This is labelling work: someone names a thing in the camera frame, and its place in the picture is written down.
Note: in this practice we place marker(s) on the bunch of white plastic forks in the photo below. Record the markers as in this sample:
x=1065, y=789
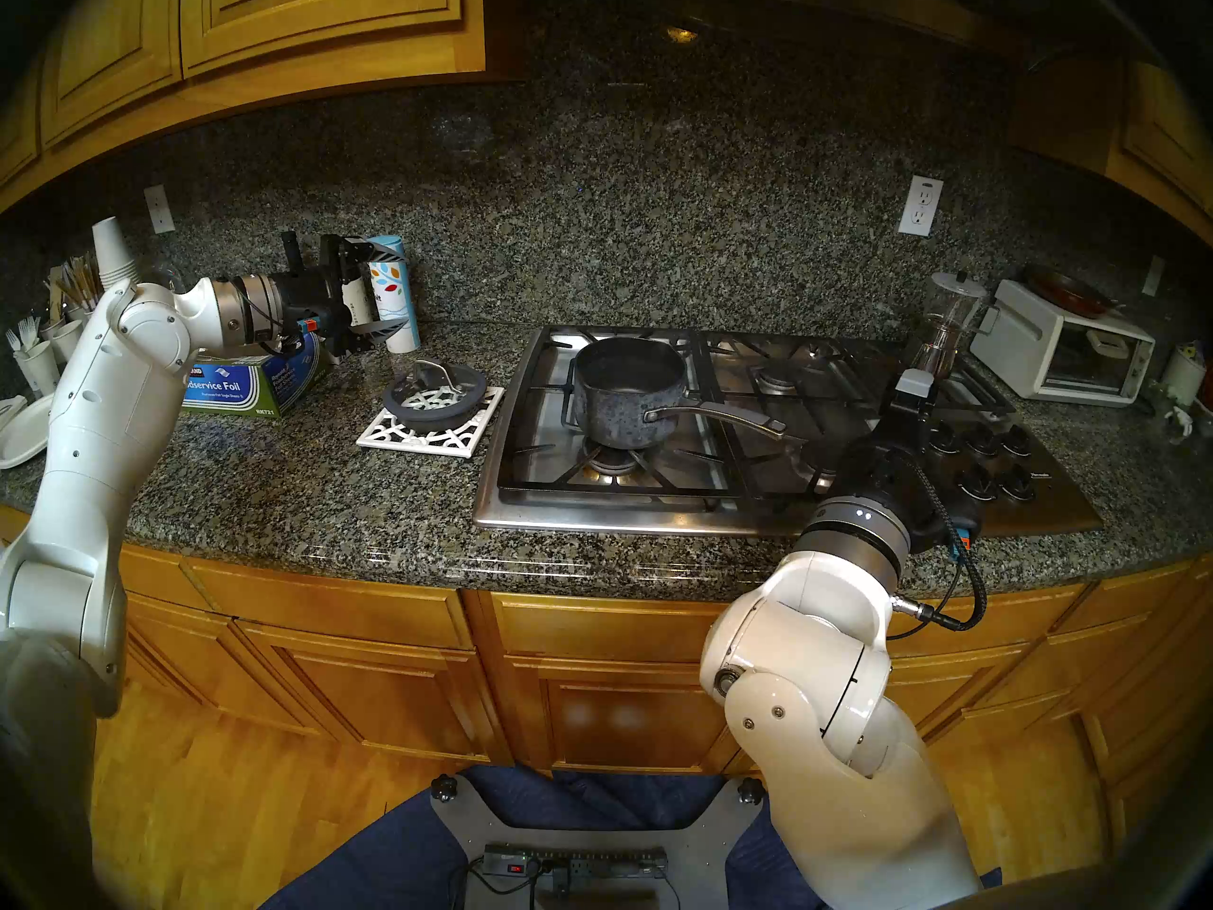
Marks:
x=24, y=332

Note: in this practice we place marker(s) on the bunch of wooden stirrers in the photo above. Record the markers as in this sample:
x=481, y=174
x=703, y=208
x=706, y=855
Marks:
x=81, y=282

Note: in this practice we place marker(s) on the black base knob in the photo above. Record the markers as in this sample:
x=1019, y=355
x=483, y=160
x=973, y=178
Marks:
x=751, y=790
x=443, y=787

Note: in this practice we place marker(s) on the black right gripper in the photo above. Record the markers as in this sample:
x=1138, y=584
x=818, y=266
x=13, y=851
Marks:
x=900, y=482

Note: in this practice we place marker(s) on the blue aluminium foil box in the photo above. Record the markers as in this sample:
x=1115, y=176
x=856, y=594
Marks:
x=227, y=387

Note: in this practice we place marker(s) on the wooden lower cabinets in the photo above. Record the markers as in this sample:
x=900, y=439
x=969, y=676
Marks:
x=588, y=709

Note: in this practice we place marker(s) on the white mug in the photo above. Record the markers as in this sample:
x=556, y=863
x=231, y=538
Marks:
x=1183, y=377

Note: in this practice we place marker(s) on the white paper plates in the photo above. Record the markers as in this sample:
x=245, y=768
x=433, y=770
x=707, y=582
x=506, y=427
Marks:
x=24, y=434

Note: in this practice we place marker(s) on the wooden upper cabinet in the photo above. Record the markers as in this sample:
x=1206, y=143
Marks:
x=284, y=17
x=1156, y=131

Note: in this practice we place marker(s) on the black stove knob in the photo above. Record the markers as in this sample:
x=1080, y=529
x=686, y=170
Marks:
x=978, y=486
x=1016, y=441
x=981, y=441
x=1017, y=483
x=945, y=436

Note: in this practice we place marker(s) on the white wall switch plate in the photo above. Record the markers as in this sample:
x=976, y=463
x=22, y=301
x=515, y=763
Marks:
x=159, y=209
x=1154, y=276

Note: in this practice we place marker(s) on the black cast-iron stove grate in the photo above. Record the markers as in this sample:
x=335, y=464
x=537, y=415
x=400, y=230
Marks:
x=654, y=490
x=768, y=493
x=995, y=401

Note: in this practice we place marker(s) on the stack of white paper cups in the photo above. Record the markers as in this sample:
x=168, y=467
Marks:
x=112, y=249

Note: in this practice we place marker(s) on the white paper cup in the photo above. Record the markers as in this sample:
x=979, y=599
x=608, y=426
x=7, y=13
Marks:
x=36, y=368
x=64, y=337

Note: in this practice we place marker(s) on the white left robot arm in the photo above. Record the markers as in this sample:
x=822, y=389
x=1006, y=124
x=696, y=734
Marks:
x=104, y=396

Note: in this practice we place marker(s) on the blue moving blanket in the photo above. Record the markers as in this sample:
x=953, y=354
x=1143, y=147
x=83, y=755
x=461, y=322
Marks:
x=379, y=861

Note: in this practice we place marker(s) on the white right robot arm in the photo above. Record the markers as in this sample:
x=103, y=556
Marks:
x=805, y=652

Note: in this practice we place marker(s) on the glass and chrome coffee maker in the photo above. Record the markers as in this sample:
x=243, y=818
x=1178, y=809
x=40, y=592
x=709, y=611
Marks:
x=948, y=311

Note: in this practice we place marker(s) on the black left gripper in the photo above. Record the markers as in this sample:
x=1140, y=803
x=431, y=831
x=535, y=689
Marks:
x=308, y=300

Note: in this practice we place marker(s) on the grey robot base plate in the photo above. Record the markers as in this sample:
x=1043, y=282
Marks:
x=701, y=842

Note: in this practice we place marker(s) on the speckled grey saucepan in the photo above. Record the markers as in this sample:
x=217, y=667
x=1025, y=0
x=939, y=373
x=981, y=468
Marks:
x=616, y=415

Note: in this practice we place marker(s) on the white wall power outlet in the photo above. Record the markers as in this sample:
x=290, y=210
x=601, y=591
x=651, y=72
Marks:
x=921, y=207

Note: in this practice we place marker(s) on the white toaster oven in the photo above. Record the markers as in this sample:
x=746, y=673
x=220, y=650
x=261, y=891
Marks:
x=1023, y=335

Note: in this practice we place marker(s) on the dark wine bottle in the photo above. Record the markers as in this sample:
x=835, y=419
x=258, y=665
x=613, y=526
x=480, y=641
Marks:
x=292, y=249

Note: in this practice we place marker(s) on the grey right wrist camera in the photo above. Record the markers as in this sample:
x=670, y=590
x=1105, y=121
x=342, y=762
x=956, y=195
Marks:
x=915, y=387

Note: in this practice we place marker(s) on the blue white leaf-print canister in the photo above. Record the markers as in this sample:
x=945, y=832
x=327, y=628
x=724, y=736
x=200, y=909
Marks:
x=398, y=287

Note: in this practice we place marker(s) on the soy sauce bottle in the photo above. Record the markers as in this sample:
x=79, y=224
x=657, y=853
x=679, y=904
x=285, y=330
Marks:
x=358, y=299

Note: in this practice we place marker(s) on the red frying pan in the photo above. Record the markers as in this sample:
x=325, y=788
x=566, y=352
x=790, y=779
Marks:
x=1071, y=292

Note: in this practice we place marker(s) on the white cutout pattern trivet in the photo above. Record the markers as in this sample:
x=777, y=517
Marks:
x=455, y=442

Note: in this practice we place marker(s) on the stainless steel gas cooktop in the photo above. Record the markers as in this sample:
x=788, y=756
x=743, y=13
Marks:
x=606, y=521

